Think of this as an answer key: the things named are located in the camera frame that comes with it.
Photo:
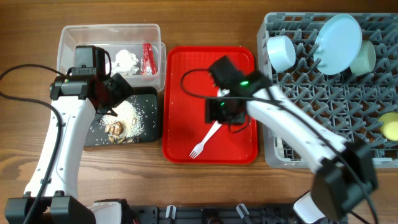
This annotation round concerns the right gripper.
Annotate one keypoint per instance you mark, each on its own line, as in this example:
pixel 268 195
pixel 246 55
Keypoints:
pixel 219 111

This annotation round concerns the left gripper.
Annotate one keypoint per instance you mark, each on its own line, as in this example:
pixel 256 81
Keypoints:
pixel 121 88

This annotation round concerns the white napkin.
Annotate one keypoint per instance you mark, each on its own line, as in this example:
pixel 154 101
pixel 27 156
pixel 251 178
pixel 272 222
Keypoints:
pixel 112 67
pixel 126 63

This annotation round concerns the rice and food scraps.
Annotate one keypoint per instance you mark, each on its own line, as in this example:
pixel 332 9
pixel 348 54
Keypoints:
pixel 124 121

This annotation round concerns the white plastic fork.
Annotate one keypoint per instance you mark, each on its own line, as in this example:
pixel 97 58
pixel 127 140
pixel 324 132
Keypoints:
pixel 196 151

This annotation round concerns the red sauce packet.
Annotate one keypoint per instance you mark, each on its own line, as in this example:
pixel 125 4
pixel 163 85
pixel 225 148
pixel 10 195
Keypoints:
pixel 148 66

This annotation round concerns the light blue small bowl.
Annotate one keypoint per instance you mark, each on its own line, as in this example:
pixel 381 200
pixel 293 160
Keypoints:
pixel 281 53

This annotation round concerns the light blue plate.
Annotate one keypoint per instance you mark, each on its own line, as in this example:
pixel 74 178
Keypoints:
pixel 339 42

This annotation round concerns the mint green bowl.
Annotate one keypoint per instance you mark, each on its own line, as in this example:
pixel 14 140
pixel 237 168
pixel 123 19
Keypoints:
pixel 365 60

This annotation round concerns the yellow plastic cup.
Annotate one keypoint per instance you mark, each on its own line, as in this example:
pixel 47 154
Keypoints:
pixel 389 126

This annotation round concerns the white plastic spoon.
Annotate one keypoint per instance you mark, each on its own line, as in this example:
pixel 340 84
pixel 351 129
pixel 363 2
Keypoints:
pixel 280 147

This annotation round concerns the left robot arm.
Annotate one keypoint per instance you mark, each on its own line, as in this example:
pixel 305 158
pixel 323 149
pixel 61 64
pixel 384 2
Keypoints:
pixel 84 92

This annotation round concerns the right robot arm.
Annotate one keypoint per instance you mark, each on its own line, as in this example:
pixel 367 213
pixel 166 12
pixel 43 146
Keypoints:
pixel 344 171

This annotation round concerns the grey dishwasher rack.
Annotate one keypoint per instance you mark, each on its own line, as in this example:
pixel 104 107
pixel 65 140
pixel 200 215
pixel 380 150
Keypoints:
pixel 344 103

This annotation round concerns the black plastic tray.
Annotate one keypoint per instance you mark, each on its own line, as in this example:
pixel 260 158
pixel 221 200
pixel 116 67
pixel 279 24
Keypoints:
pixel 149 105

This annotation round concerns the red serving tray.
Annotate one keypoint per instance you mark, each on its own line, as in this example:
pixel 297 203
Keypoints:
pixel 184 123

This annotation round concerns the clear plastic bin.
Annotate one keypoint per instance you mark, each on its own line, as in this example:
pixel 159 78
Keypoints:
pixel 113 38

